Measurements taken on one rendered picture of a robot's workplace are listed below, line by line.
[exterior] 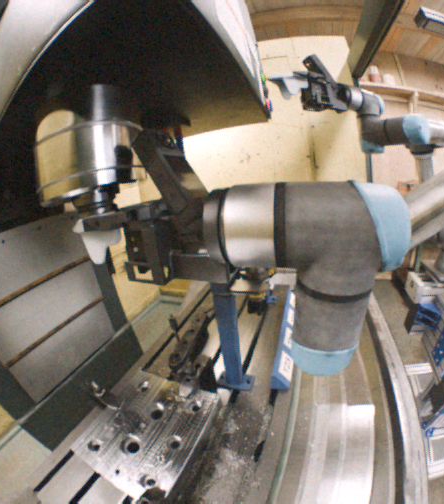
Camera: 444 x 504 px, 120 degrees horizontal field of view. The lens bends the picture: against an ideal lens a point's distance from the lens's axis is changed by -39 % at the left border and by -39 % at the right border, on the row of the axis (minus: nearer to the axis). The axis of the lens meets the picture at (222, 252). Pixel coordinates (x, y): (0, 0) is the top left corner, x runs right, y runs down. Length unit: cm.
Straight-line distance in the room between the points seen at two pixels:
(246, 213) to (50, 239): 65
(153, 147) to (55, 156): 11
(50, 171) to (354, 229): 28
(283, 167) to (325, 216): 104
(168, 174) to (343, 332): 21
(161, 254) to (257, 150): 106
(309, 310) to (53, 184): 28
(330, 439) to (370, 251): 63
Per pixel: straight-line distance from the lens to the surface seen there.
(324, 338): 20
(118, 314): 98
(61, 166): 24
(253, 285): 40
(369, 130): 64
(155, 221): 21
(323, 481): 70
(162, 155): 21
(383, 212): 16
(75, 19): 19
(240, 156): 123
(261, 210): 15
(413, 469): 72
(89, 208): 28
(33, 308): 73
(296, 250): 16
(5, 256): 69
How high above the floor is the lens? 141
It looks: 18 degrees down
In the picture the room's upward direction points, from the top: 7 degrees counter-clockwise
